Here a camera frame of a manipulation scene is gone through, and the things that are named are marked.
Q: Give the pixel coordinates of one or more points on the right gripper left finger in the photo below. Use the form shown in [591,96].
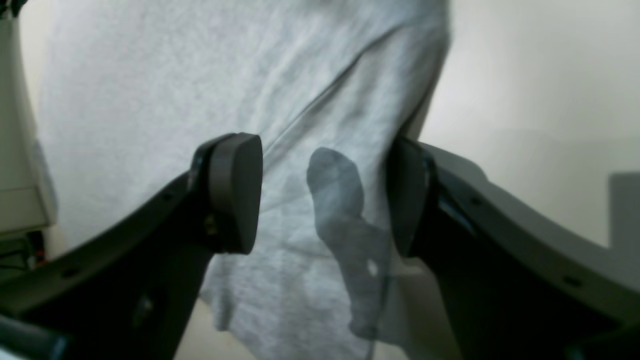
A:
[128,294]

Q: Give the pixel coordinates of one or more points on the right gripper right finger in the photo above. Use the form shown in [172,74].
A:
[507,295]

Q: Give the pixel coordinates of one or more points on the grey T-shirt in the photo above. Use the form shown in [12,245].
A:
[131,87]

